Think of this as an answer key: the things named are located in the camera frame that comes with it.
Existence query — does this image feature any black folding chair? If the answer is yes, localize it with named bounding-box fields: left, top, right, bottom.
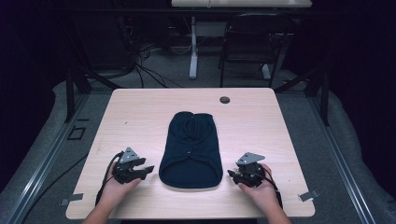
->
left=217, top=12, right=294, bottom=89

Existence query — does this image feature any black floor cable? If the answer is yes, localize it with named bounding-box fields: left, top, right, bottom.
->
left=21, top=152, right=91, bottom=224

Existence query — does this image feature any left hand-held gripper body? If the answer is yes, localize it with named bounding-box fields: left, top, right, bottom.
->
left=112, top=147, right=148, bottom=185

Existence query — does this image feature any bundle of black cables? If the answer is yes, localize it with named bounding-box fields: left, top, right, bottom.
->
left=115, top=13, right=185, bottom=90

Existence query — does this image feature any aluminium floor rail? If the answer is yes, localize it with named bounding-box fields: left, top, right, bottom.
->
left=5, top=92, right=92, bottom=224
left=305, top=92, right=378, bottom=224

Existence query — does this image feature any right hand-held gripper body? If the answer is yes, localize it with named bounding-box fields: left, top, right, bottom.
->
left=234, top=151, right=267, bottom=189

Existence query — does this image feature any grey tape strip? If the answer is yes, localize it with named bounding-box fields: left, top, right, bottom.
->
left=60, top=192, right=85, bottom=207
left=297, top=189, right=321, bottom=203

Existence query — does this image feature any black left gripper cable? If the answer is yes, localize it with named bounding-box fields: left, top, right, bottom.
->
left=94, top=150, right=125, bottom=207

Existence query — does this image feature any person's left hand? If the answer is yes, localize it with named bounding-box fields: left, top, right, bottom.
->
left=98, top=169, right=143, bottom=210

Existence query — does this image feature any white desk leg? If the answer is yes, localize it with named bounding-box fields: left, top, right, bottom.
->
left=188, top=16, right=200, bottom=80
left=261, top=63, right=273, bottom=81

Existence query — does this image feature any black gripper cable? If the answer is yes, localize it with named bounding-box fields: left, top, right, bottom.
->
left=94, top=150, right=125, bottom=207
left=261, top=163, right=284, bottom=210

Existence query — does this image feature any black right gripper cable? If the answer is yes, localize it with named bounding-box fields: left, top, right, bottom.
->
left=261, top=163, right=284, bottom=210

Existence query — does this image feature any person's right hand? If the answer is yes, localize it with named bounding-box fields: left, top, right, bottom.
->
left=237, top=162, right=281, bottom=213

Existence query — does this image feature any dark navy pet garment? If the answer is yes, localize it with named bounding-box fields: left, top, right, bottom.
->
left=158, top=110, right=224, bottom=189

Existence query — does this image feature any black metal stand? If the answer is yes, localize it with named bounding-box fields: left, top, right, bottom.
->
left=273, top=60, right=332, bottom=127
left=63, top=59, right=123, bottom=124

